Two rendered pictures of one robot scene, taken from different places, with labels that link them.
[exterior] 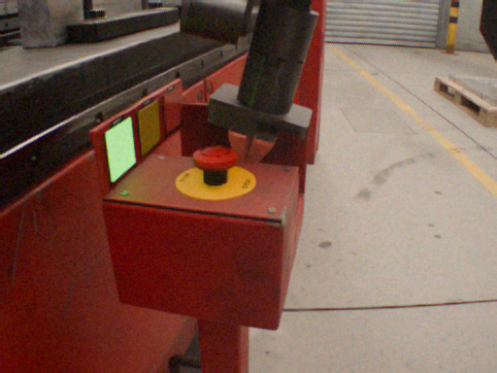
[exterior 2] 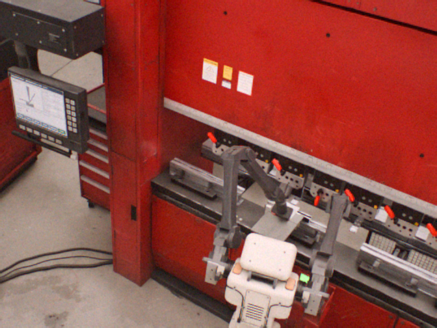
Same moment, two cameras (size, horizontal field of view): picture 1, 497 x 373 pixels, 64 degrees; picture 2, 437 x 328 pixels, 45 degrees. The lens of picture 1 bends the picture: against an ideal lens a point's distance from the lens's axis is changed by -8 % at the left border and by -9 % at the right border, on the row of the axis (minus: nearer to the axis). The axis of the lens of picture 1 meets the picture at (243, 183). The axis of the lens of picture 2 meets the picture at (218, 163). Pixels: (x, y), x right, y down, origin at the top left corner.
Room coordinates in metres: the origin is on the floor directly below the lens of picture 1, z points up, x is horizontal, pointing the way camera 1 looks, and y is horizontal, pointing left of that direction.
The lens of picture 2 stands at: (0.34, -1.90, 2.87)
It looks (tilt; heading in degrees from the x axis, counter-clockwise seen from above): 36 degrees down; 104
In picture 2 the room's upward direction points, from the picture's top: 6 degrees clockwise
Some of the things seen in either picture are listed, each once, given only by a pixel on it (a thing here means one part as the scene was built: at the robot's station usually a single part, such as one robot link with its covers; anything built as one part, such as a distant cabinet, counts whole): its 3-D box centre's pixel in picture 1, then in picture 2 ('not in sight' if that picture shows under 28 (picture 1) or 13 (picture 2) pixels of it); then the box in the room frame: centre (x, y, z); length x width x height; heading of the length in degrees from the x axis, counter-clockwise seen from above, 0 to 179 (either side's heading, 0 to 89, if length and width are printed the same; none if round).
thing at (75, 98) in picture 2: not in sight; (52, 107); (-1.10, 0.19, 1.42); 0.45 x 0.12 x 0.36; 170
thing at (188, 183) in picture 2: not in sight; (193, 187); (-0.40, 0.50, 0.89); 0.30 x 0.05 x 0.03; 165
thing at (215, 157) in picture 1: (215, 169); not in sight; (0.35, 0.02, 0.79); 0.04 x 0.04 x 0.04
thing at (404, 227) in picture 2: not in sight; (405, 215); (0.74, 0.25, 1.26); 0.15 x 0.09 x 0.17; 165
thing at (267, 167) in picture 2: not in sight; (260, 155); (-0.03, 0.46, 1.26); 0.15 x 0.09 x 0.17; 165
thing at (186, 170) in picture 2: not in sight; (205, 181); (-0.34, 0.55, 0.92); 0.50 x 0.06 x 0.10; 165
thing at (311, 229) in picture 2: not in sight; (296, 222); (0.24, 0.39, 0.92); 0.39 x 0.06 x 0.10; 165
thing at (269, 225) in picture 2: not in sight; (278, 223); (0.15, 0.26, 1.00); 0.26 x 0.18 x 0.01; 75
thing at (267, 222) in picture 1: (219, 187); (307, 300); (0.40, 0.02, 0.75); 0.20 x 0.16 x 0.18; 167
